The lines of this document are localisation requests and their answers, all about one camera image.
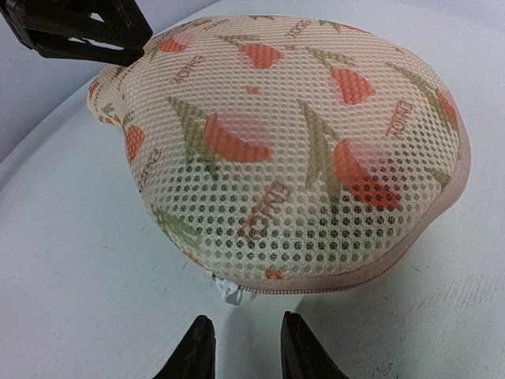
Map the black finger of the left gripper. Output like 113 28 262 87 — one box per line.
26 32 144 66
1 0 153 43

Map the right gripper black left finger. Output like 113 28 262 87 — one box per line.
153 315 216 379

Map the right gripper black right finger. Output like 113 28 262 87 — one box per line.
280 311 347 379

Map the floral mesh laundry bag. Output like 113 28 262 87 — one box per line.
87 16 470 294

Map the white zipper pull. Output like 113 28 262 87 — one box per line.
211 274 243 306

